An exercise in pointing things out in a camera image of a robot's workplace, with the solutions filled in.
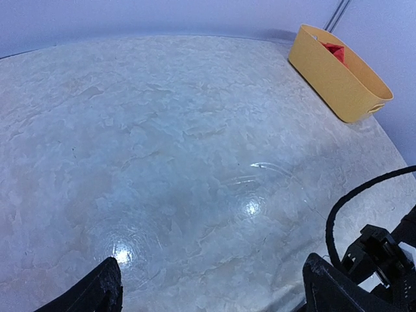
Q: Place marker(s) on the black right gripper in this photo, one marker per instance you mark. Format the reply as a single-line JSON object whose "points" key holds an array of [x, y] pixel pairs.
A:
{"points": [[390, 256]]}

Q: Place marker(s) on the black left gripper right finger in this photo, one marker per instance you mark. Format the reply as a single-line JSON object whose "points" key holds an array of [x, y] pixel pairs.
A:
{"points": [[327, 289]]}

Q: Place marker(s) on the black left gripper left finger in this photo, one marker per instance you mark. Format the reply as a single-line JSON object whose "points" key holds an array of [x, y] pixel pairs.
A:
{"points": [[100, 290]]}

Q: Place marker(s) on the red t-shirt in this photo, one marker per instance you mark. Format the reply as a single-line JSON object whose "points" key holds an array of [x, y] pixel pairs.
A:
{"points": [[338, 51]]}

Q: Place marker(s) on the yellow plastic basket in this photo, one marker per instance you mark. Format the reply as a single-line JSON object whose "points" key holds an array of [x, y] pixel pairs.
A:
{"points": [[352, 93]]}

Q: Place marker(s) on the grey corner post right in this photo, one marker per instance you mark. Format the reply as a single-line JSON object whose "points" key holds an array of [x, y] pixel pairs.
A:
{"points": [[337, 15]]}

